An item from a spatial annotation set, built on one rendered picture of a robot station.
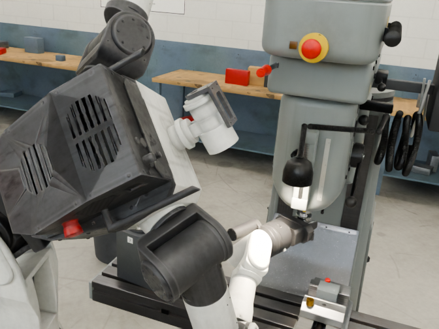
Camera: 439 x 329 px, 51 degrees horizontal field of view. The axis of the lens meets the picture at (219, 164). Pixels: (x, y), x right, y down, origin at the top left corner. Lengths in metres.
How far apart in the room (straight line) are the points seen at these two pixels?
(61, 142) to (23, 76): 6.73
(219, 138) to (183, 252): 0.22
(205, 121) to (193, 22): 5.07
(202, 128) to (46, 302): 0.59
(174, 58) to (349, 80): 5.03
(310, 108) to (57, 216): 0.67
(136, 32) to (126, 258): 0.89
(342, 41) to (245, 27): 4.70
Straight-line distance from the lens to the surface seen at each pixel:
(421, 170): 5.11
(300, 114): 1.19
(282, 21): 1.04
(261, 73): 1.01
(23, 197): 0.86
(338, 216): 1.77
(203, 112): 0.87
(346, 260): 1.79
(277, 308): 1.58
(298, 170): 1.09
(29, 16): 7.28
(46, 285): 1.19
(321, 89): 1.13
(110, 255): 3.37
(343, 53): 1.02
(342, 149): 1.21
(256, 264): 1.14
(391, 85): 1.53
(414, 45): 5.45
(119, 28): 0.92
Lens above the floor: 1.86
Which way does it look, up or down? 21 degrees down
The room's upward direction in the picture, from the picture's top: 4 degrees clockwise
